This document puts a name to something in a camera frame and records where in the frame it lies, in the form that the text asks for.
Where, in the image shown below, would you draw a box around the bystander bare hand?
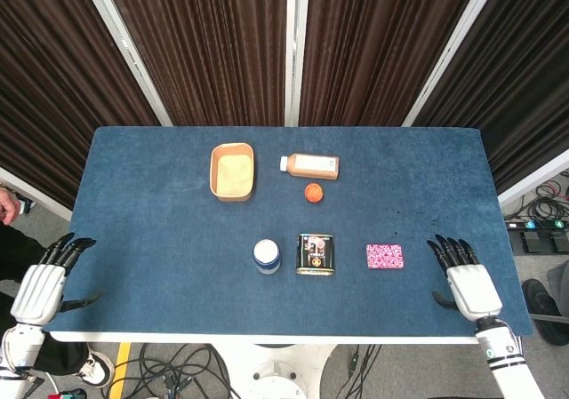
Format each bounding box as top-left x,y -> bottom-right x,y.
0,187 -> 21,225

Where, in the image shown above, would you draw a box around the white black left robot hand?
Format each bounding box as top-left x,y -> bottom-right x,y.
9,233 -> 104,328

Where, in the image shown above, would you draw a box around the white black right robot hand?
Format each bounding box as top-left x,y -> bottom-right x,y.
426,233 -> 504,323

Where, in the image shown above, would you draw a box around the pink patterned square pad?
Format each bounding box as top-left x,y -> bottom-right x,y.
365,243 -> 407,270

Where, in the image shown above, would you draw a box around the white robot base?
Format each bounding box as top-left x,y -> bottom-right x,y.
212,343 -> 340,399

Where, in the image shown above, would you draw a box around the bystander black trousers leg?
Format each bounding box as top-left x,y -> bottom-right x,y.
0,223 -> 90,378

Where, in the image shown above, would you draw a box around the black shoe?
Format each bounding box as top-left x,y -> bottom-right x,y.
522,278 -> 569,347

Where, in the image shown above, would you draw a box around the black foot pedal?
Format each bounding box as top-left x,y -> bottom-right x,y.
549,219 -> 569,253
517,219 -> 549,254

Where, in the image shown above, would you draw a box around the white black sneaker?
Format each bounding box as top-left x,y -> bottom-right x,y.
74,349 -> 116,389

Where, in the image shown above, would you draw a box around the red black device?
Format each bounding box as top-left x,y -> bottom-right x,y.
46,387 -> 88,399

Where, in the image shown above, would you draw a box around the blue felt table cover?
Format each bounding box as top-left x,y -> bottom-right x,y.
46,126 -> 534,338

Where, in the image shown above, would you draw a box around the dark brown pleated curtain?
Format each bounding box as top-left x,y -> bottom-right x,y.
413,0 -> 569,196
101,0 -> 294,127
300,0 -> 484,127
0,0 -> 162,210

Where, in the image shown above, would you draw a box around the black gold luncheon meat tin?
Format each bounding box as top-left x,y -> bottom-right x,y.
295,233 -> 336,277

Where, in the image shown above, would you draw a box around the orange red ball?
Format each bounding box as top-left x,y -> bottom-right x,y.
304,182 -> 325,204

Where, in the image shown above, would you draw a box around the brown juice bottle white cap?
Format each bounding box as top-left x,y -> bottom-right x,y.
279,153 -> 341,180

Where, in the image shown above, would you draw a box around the white blue-banded jar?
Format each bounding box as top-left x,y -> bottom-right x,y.
252,238 -> 282,275

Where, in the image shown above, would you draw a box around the kraft paper food box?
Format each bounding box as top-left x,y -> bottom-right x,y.
209,142 -> 257,203

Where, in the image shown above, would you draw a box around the white partition frame rail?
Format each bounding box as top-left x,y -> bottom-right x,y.
0,166 -> 75,222
496,148 -> 569,208

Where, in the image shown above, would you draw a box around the black cable bundle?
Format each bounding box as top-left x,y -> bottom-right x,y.
505,180 -> 569,223
331,343 -> 442,399
138,343 -> 251,399

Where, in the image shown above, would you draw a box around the white partition frame post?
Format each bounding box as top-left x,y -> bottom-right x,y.
76,0 -> 173,127
284,0 -> 311,127
401,0 -> 506,128

